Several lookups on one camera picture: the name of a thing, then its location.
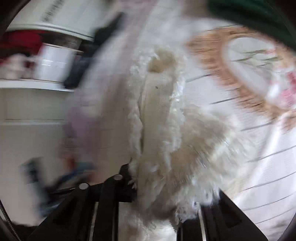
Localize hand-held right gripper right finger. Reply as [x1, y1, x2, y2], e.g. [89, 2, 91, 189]
[177, 189, 269, 241]

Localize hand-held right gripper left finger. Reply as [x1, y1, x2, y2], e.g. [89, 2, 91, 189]
[26, 163, 139, 241]

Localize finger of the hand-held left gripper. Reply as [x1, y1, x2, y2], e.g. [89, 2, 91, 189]
[54, 162, 96, 187]

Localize white tweed jacket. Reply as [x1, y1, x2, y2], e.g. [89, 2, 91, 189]
[118, 45, 234, 241]

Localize red hanging clothes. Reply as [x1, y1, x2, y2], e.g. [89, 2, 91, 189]
[0, 31, 45, 56]

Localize floral purple blanket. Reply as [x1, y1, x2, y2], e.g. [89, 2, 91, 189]
[60, 14, 153, 186]

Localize black leather garment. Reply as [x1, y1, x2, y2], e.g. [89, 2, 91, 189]
[63, 11, 125, 90]

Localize white shelf unit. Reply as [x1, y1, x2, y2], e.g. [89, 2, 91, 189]
[0, 30, 84, 93]

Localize green folded garment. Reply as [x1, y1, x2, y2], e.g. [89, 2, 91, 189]
[207, 0, 292, 44]

